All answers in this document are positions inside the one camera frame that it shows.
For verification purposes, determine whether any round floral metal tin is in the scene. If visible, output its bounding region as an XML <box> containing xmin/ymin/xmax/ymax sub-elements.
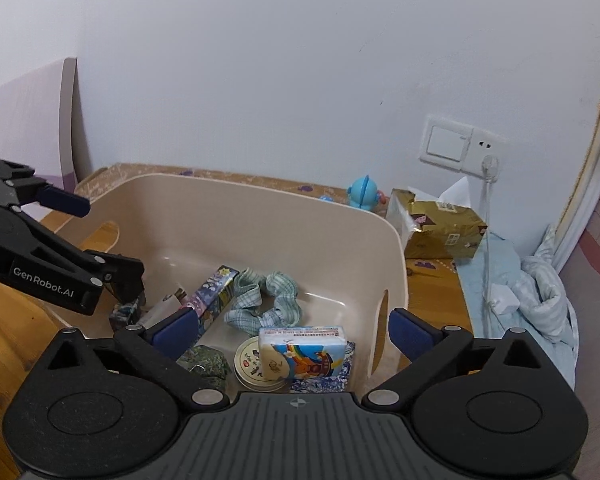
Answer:
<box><xmin>234</xmin><ymin>337</ymin><xmax>287</xmax><ymax>393</ymax></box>

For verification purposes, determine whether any green checkered scrunchie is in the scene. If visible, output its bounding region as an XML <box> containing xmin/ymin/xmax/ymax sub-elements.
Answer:
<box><xmin>223</xmin><ymin>269</ymin><xmax>302</xmax><ymax>336</ymax></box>

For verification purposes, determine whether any colourful tissue pack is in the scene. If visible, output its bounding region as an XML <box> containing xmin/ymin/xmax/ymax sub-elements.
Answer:
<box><xmin>258</xmin><ymin>326</ymin><xmax>348</xmax><ymax>380</ymax></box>

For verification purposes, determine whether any dark green patterned pouch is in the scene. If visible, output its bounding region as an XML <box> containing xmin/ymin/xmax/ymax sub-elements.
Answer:
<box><xmin>176</xmin><ymin>344</ymin><xmax>230</xmax><ymax>390</ymax></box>

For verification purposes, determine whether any purple patterned long box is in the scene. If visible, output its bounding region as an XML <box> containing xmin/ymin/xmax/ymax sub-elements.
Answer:
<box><xmin>181</xmin><ymin>266</ymin><xmax>239</xmax><ymax>342</ymax></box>

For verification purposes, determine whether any white purple wardrobe panel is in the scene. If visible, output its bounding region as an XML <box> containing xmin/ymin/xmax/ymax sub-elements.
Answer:
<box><xmin>0</xmin><ymin>58</ymin><xmax>76</xmax><ymax>219</ymax></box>

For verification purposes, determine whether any white charger adapter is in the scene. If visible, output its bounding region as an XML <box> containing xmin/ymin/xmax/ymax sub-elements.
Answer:
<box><xmin>486</xmin><ymin>284</ymin><xmax>520</xmax><ymax>315</ymax></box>

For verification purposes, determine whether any blue white patterned packet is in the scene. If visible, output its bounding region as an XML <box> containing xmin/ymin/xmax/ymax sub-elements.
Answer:
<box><xmin>289</xmin><ymin>341</ymin><xmax>355</xmax><ymax>393</ymax></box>

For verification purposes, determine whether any light blue cloth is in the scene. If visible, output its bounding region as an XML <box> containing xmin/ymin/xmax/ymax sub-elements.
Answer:
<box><xmin>454</xmin><ymin>226</ymin><xmax>579</xmax><ymax>387</ymax></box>

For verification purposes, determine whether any gold tissue pack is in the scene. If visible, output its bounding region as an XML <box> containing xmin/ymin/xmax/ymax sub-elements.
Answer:
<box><xmin>386</xmin><ymin>190</ymin><xmax>488</xmax><ymax>259</ymax></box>

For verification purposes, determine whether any beige plastic storage bin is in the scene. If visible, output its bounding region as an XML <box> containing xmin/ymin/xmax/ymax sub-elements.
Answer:
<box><xmin>57</xmin><ymin>174</ymin><xmax>407</xmax><ymax>396</ymax></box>

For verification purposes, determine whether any blue toy figure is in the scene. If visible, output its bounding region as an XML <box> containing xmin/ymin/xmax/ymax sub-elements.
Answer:
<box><xmin>347</xmin><ymin>174</ymin><xmax>387</xmax><ymax>211</ymax></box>

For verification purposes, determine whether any white power cable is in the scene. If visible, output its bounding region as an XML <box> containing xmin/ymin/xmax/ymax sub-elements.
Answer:
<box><xmin>477</xmin><ymin>179</ymin><xmax>496</xmax><ymax>338</ymax></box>

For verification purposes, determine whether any white wall plug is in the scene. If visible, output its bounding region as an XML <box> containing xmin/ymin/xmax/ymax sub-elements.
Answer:
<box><xmin>481</xmin><ymin>155</ymin><xmax>500</xmax><ymax>183</ymax></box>

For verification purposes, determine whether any white wall switch socket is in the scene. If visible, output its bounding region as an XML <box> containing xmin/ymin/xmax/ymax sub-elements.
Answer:
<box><xmin>419</xmin><ymin>115</ymin><xmax>508</xmax><ymax>178</ymax></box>

